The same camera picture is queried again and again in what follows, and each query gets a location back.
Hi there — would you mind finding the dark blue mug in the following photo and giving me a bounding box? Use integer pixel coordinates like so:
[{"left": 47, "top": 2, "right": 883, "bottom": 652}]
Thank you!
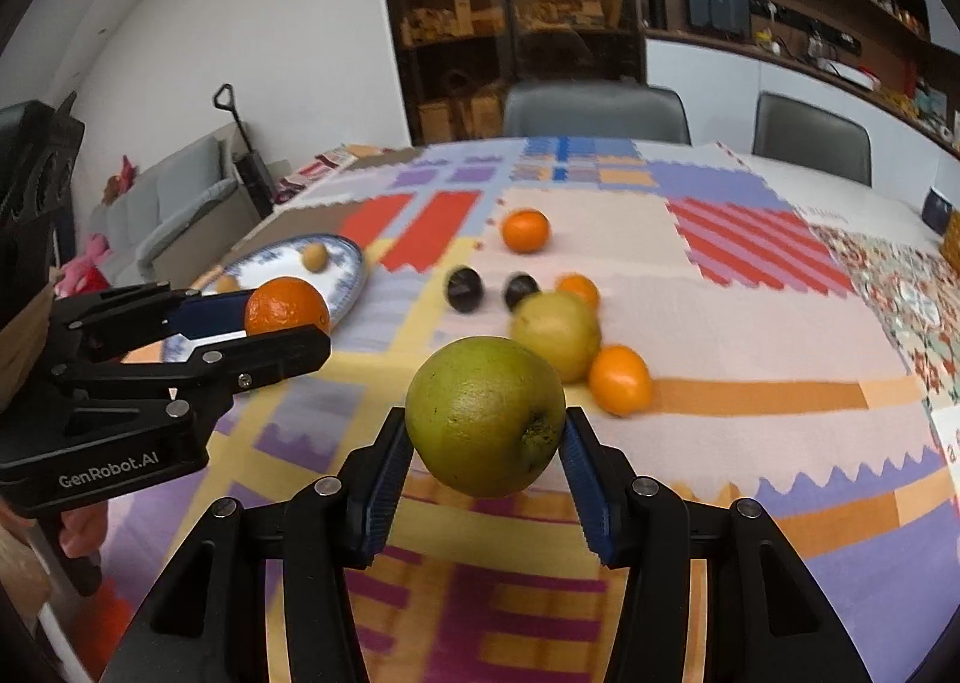
[{"left": 921, "top": 188, "right": 957, "bottom": 234}]

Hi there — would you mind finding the floral tile-pattern cloth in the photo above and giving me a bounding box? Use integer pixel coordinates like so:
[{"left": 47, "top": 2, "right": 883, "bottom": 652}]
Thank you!
[{"left": 806, "top": 203, "right": 960, "bottom": 414}]

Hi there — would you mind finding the grey dining chair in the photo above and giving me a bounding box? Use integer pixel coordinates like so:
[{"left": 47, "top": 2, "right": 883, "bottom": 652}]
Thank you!
[
  {"left": 501, "top": 82, "right": 692, "bottom": 146},
  {"left": 752, "top": 91, "right": 873, "bottom": 188}
]

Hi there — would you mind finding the large orange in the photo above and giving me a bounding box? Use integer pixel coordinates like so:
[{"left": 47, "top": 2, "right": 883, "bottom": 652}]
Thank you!
[{"left": 244, "top": 276, "right": 332, "bottom": 338}]

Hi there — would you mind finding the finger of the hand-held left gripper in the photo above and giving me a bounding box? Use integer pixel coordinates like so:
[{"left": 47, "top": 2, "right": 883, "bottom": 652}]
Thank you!
[
  {"left": 49, "top": 282, "right": 253, "bottom": 363},
  {"left": 51, "top": 323, "right": 332, "bottom": 423}
]

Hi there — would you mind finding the dark plum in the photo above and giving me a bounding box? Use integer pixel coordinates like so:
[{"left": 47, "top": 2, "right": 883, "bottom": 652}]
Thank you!
[
  {"left": 503, "top": 271, "right": 541, "bottom": 311},
  {"left": 445, "top": 265, "right": 485, "bottom": 314}
]

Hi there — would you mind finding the folded striped cloth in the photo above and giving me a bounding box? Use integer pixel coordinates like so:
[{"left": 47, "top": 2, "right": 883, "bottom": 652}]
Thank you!
[{"left": 277, "top": 145, "right": 376, "bottom": 200}]

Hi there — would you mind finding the grey sofa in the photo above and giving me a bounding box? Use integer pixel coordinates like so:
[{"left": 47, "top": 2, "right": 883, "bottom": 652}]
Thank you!
[{"left": 90, "top": 132, "right": 260, "bottom": 287}]

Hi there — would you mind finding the blue and white plate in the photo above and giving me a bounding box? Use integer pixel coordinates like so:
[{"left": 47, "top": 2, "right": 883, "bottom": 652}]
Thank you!
[{"left": 161, "top": 234, "right": 368, "bottom": 363}]

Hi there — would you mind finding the white flat appliance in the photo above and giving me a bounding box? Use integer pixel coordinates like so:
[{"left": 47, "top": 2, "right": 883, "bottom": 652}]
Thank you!
[{"left": 825, "top": 58, "right": 884, "bottom": 91}]

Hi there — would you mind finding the person's left hand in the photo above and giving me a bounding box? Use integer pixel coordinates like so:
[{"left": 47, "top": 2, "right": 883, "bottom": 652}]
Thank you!
[{"left": 58, "top": 501, "right": 110, "bottom": 558}]

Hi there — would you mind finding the colourful patchwork tablecloth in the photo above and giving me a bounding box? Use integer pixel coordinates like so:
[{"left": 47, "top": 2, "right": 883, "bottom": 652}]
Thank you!
[{"left": 97, "top": 137, "right": 960, "bottom": 683}]

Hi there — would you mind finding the pink plush toy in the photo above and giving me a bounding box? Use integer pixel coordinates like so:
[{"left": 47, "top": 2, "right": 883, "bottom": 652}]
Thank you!
[{"left": 56, "top": 233, "right": 110, "bottom": 298}]

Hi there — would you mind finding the black power strip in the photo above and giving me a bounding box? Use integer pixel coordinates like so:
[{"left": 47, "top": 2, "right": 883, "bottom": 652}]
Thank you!
[{"left": 750, "top": 0, "right": 860, "bottom": 50}]

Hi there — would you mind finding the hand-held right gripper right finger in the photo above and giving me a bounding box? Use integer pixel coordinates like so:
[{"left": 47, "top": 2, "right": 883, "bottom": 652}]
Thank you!
[{"left": 561, "top": 407, "right": 856, "bottom": 683}]

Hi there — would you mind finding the plush toy on sofa back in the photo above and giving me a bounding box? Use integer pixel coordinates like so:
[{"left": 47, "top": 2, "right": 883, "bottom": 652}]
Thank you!
[{"left": 105, "top": 157, "right": 140, "bottom": 204}]

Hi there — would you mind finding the black stick vacuum cleaner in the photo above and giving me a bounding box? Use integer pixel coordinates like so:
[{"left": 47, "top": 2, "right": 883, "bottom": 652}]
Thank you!
[{"left": 213, "top": 83, "right": 275, "bottom": 219}]

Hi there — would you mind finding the yellow-green pear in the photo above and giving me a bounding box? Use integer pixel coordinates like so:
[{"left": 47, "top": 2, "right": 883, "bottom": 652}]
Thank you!
[{"left": 511, "top": 291, "right": 603, "bottom": 385}]

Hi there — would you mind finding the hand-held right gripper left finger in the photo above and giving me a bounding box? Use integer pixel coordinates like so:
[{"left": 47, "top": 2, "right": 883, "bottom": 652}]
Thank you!
[{"left": 124, "top": 407, "right": 417, "bottom": 683}]

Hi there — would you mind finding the green pear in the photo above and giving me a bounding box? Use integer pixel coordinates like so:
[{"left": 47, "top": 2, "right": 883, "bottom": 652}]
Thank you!
[{"left": 405, "top": 336, "right": 567, "bottom": 499}]

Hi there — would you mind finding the small mandarin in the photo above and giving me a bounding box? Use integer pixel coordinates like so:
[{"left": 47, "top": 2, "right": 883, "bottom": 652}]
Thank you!
[{"left": 556, "top": 273, "right": 601, "bottom": 311}]

